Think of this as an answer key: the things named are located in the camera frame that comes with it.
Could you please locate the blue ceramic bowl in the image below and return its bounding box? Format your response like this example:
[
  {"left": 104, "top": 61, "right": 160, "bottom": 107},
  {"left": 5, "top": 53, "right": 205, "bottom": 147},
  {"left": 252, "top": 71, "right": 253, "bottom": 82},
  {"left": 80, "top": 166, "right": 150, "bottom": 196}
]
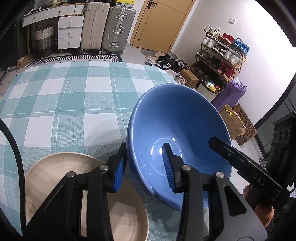
[{"left": 126, "top": 84, "right": 232, "bottom": 211}]

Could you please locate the right hand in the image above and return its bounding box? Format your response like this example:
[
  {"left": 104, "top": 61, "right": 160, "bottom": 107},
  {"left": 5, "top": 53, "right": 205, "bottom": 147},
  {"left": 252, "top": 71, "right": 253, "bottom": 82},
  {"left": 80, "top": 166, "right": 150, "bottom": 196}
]
[{"left": 242, "top": 185, "right": 274, "bottom": 227}]

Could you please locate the beige ceramic plate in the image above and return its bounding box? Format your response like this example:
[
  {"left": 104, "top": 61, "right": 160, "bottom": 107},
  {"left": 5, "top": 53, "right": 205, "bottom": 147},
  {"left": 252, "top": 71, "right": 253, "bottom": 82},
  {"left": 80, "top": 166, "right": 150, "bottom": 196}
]
[{"left": 24, "top": 151, "right": 149, "bottom": 241}]

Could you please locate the patterned brown flat box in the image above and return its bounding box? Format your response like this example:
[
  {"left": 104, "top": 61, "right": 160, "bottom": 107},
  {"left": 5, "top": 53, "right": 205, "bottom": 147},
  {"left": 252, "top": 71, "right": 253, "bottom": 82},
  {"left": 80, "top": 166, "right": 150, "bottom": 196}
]
[{"left": 233, "top": 103, "right": 257, "bottom": 146}]

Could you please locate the open cardboard box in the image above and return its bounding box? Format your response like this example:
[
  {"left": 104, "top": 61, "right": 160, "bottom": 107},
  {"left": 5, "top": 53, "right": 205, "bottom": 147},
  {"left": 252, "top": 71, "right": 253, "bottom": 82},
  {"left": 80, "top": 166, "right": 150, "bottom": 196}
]
[{"left": 220, "top": 104, "right": 246, "bottom": 140}]

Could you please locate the teal checked tablecloth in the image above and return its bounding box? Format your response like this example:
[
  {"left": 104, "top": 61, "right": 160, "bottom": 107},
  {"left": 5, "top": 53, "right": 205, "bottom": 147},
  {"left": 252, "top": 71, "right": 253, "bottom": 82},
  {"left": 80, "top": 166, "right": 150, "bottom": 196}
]
[{"left": 0, "top": 60, "right": 209, "bottom": 241}]

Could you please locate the white trash bin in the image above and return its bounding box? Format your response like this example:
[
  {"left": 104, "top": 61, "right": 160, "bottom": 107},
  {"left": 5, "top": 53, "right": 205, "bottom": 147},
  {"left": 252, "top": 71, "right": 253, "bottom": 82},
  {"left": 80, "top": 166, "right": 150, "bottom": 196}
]
[{"left": 196, "top": 81, "right": 217, "bottom": 102}]

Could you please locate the small brown cardboard box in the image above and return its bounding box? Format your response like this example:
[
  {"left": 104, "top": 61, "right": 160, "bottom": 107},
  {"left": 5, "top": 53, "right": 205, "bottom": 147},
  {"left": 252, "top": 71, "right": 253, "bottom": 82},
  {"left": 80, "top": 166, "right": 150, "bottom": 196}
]
[{"left": 180, "top": 69, "right": 199, "bottom": 88}]

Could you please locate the purple plastic bag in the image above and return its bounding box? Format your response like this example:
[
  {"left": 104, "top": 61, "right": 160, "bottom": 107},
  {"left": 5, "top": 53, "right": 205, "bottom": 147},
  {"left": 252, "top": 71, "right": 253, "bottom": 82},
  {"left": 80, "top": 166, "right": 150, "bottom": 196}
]
[{"left": 211, "top": 78, "right": 247, "bottom": 112}]

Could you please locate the wooden shoe rack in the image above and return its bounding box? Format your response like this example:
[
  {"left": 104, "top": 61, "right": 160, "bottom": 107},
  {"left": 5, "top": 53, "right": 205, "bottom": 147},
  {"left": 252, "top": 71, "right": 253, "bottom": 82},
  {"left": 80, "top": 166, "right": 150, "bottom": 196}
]
[{"left": 191, "top": 28, "right": 247, "bottom": 94}]

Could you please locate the small cardboard box on floor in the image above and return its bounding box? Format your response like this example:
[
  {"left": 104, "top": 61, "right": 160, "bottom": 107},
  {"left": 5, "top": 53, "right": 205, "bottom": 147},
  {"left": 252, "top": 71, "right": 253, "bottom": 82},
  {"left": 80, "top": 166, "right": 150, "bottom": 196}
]
[{"left": 16, "top": 55, "right": 29, "bottom": 69}]

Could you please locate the beige hard-shell suitcase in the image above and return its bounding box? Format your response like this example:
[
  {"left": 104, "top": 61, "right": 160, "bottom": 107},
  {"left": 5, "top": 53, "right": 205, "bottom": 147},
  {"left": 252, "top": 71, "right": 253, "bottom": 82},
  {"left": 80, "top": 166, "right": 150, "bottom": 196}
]
[{"left": 81, "top": 2, "right": 110, "bottom": 50}]

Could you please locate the wooden door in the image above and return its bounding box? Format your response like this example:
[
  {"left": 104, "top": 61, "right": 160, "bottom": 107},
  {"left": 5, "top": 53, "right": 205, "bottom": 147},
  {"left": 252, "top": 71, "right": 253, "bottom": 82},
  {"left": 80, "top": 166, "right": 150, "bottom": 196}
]
[{"left": 128, "top": 0, "right": 198, "bottom": 53}]

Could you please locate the woven laundry basket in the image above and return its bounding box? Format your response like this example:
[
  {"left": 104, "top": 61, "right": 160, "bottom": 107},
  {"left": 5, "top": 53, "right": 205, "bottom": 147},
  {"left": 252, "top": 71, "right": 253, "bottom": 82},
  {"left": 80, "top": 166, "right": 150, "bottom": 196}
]
[{"left": 34, "top": 24, "right": 55, "bottom": 59}]

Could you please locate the grey aluminium suitcase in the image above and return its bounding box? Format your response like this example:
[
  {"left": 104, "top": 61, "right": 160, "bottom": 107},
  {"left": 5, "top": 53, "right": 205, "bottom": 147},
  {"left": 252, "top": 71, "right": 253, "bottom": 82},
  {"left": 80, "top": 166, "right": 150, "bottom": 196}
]
[{"left": 101, "top": 6, "right": 136, "bottom": 56}]

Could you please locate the white drawer desk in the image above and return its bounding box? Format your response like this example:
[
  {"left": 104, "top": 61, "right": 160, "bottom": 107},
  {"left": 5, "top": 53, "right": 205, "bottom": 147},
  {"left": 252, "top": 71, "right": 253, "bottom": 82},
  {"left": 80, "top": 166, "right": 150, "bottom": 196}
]
[{"left": 22, "top": 3, "right": 85, "bottom": 50}]

